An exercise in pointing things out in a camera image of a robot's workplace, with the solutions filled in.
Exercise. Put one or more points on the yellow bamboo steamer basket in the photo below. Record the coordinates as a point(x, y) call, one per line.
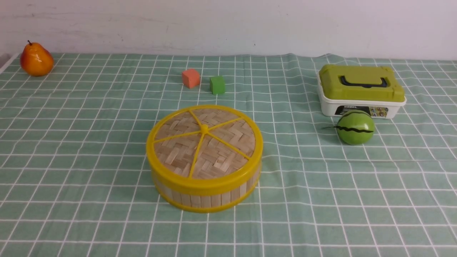
point(201, 203)

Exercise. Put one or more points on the yellow woven steamer lid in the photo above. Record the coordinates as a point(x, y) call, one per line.
point(205, 150)

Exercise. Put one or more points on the green lidded white box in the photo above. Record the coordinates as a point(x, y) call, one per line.
point(372, 89)

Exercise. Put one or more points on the green checkered tablecloth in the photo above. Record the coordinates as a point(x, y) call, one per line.
point(75, 181)

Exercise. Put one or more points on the green foam cube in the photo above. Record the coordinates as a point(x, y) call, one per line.
point(217, 85)

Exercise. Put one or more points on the orange foam cube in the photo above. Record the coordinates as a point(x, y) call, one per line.
point(191, 78)

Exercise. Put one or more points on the orange toy pear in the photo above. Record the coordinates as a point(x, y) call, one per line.
point(35, 60)

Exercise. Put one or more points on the green toy watermelon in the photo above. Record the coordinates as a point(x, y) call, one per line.
point(354, 127)

